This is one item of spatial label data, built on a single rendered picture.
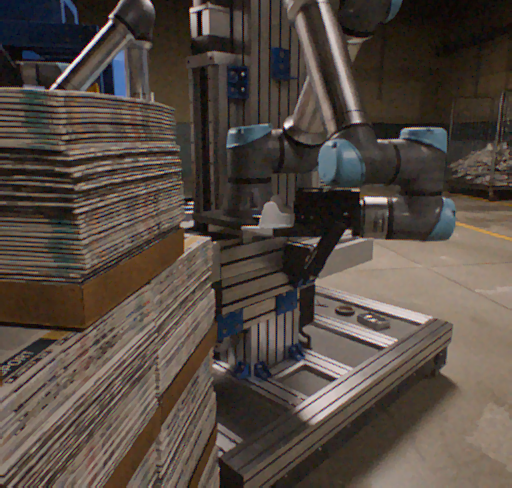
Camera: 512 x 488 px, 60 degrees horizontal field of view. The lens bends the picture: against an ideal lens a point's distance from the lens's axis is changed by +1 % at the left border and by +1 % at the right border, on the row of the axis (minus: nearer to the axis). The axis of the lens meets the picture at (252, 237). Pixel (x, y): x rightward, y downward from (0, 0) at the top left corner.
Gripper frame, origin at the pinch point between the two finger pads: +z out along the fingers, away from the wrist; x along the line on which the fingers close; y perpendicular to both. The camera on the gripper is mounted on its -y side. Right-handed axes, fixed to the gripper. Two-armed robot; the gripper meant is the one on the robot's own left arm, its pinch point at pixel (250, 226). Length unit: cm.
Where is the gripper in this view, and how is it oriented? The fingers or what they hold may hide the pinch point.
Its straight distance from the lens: 83.3
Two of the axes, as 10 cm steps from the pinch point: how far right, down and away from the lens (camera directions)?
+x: -1.6, 2.2, -9.6
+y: 0.0, -9.8, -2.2
